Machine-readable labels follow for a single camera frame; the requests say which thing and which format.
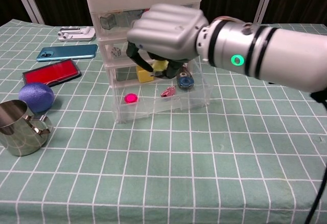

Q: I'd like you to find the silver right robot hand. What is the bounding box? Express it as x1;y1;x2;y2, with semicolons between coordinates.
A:
126;3;209;80

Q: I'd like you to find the clear plastic bottom drawer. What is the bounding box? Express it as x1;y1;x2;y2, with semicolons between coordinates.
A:
111;60;214;125

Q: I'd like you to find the clear plastic drawer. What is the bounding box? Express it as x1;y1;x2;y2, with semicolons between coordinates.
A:
101;39;155;66
111;60;214;125
92;4;201;40

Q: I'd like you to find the clear plastic top drawer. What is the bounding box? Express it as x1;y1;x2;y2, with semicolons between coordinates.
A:
92;4;201;40

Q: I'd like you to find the clear plastic middle drawer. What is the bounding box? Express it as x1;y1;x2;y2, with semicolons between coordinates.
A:
101;39;155;66

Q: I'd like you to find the yellow crumpled paper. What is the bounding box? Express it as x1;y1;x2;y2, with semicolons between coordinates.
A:
153;60;169;72

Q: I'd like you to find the yellow block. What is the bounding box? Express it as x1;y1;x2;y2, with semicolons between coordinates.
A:
135;65;155;83

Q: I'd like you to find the blue round tape dispenser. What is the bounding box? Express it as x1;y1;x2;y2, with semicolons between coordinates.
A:
176;66;195;90

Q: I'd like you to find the grey green cube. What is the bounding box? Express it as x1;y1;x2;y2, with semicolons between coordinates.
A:
99;14;115;30

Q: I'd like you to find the pink binder clip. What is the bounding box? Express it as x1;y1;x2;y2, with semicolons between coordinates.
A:
160;86;177;98

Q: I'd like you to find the pink round button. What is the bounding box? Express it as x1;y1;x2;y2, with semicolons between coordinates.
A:
124;93;139;105

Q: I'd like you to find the white folding phone stand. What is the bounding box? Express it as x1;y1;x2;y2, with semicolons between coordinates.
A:
57;26;95;42

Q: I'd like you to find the blue smartphone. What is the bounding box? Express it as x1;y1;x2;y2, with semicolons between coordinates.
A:
36;44;99;62

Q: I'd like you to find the red ink stamp pad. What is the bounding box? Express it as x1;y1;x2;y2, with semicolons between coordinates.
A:
22;58;82;87

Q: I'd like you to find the green checked tablecloth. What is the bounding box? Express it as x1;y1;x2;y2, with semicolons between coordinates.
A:
0;19;327;224

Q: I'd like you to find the purple foam ball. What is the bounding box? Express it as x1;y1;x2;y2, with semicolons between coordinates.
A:
18;83;55;113

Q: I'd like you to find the stainless steel pitcher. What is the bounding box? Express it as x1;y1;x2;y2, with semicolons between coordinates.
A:
0;100;54;157

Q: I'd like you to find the white frame pole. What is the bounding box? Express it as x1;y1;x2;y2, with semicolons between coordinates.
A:
10;0;44;24
252;0;278;26

